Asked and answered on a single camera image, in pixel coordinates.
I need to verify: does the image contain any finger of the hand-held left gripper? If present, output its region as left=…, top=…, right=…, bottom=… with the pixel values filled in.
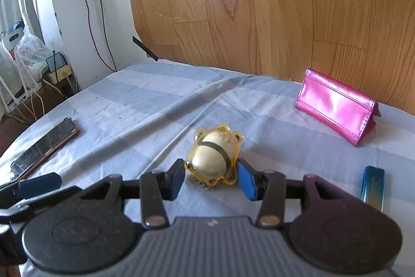
left=0, top=173, right=83, bottom=219

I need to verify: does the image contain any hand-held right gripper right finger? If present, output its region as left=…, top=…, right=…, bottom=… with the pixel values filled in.
left=236, top=158, right=344, bottom=229

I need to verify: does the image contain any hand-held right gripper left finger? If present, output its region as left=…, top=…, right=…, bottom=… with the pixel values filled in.
left=79, top=158, right=186, bottom=229

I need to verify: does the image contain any yellow turtle toy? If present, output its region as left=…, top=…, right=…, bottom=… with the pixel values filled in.
left=184, top=123, right=244, bottom=190

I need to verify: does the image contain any dark smartphone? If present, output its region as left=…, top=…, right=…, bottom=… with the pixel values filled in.
left=11, top=147, right=54, bottom=182

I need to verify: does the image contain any smartphone with rose case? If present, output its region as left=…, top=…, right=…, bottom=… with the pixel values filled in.
left=42, top=117, right=80, bottom=157

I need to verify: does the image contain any dark wooden side table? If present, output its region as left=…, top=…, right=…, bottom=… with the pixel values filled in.
left=0, top=79, right=81, bottom=138

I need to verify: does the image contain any beige power strip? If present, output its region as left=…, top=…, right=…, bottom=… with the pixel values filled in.
left=44, top=64, right=73, bottom=84

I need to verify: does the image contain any cloth-covered ironing board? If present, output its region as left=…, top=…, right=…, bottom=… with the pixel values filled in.
left=0, top=43, right=17, bottom=117

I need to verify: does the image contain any shiny pink wallet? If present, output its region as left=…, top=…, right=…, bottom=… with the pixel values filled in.
left=295, top=68, right=382, bottom=147

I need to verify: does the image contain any black plug adapter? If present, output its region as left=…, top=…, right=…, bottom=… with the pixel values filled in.
left=45, top=51, right=65, bottom=71

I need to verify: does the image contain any blue metallic lighter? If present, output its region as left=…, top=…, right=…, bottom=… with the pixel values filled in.
left=360, top=166, right=386, bottom=212

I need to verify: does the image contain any black tape strip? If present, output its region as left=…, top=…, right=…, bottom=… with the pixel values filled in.
left=132, top=35, right=159, bottom=62

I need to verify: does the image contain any clear plastic bag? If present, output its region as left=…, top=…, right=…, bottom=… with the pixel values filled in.
left=13, top=25, right=54, bottom=83

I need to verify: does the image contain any wood-grain board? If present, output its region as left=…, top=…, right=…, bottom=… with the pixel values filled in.
left=122, top=0, right=415, bottom=117

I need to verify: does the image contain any tangle of white cables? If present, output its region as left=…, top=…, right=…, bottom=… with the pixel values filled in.
left=0, top=69, right=78, bottom=126

